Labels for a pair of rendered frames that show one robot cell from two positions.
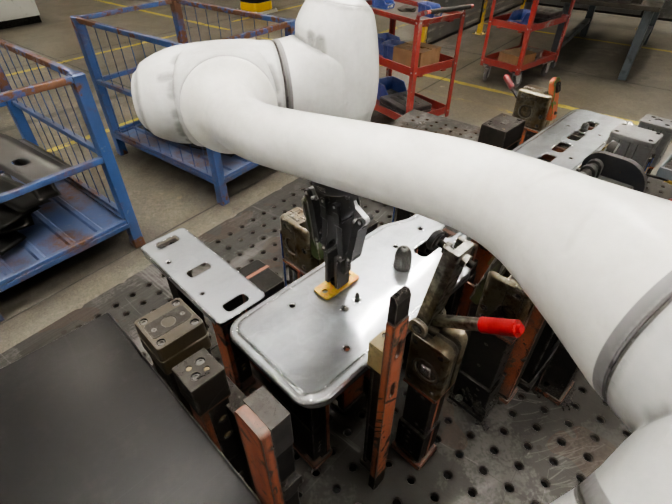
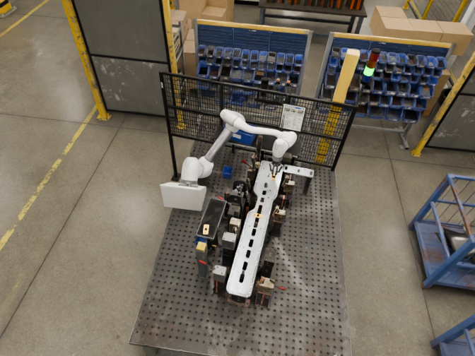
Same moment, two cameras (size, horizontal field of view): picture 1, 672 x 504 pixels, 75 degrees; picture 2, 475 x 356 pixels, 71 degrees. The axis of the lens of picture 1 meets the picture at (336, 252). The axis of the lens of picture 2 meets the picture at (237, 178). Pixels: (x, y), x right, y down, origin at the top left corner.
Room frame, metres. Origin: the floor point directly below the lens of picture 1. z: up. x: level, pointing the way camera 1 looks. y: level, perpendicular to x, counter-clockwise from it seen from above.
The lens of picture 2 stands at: (2.14, -1.43, 3.32)
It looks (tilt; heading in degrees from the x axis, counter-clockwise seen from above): 48 degrees down; 147
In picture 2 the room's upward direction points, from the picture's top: 3 degrees clockwise
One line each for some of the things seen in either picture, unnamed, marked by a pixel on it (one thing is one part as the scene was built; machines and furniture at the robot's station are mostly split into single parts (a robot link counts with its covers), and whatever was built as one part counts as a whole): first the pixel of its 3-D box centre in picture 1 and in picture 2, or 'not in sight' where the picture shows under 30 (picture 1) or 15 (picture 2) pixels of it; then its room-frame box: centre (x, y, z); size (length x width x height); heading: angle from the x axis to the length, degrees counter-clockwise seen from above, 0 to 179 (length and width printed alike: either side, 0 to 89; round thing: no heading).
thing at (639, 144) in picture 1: (603, 205); (228, 250); (0.98, -0.72, 0.90); 0.13 x 0.10 x 0.41; 45
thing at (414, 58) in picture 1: (403, 67); not in sight; (3.55, -0.53, 0.49); 0.81 x 0.47 x 0.97; 36
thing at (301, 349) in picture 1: (494, 195); (258, 217); (0.88, -0.38, 1.00); 1.38 x 0.22 x 0.02; 135
